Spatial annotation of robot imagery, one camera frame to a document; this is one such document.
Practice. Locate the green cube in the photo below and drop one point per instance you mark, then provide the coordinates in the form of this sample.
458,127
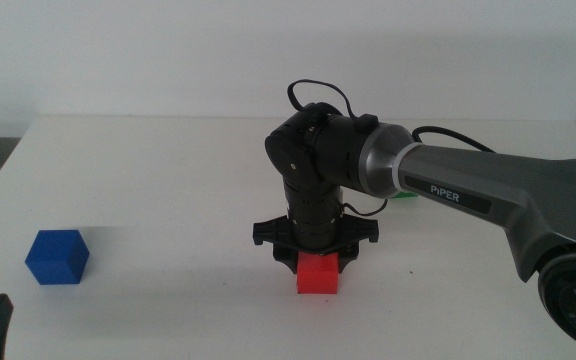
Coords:
405,195

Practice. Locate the blue cube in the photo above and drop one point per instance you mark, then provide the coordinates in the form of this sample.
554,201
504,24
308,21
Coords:
55,260

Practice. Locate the red cube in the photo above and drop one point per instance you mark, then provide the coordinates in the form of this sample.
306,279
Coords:
317,275

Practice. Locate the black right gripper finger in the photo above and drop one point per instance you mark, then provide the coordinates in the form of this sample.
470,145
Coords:
347,257
287,259

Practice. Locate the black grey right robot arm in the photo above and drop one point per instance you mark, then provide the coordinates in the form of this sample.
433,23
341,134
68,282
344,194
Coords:
468,180

